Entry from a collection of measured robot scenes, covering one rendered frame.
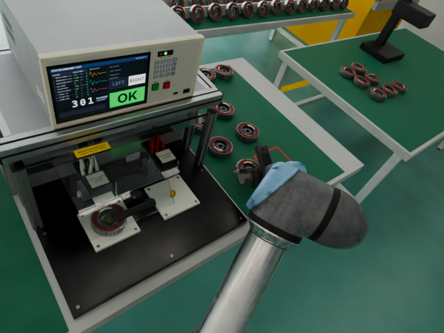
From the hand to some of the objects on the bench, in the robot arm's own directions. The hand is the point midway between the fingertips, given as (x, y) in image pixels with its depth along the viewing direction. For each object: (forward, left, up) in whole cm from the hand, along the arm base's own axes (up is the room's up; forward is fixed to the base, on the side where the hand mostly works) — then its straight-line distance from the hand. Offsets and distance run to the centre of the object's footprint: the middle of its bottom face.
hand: (248, 170), depth 134 cm
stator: (+41, -13, -6) cm, 43 cm away
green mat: (+29, -16, -6) cm, 34 cm away
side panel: (+36, +82, -6) cm, 90 cm away
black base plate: (+1, +46, -6) cm, 46 cm away
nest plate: (-1, +58, -3) cm, 58 cm away
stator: (+23, -16, -5) cm, 28 cm away
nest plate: (+1, +34, -3) cm, 34 cm away
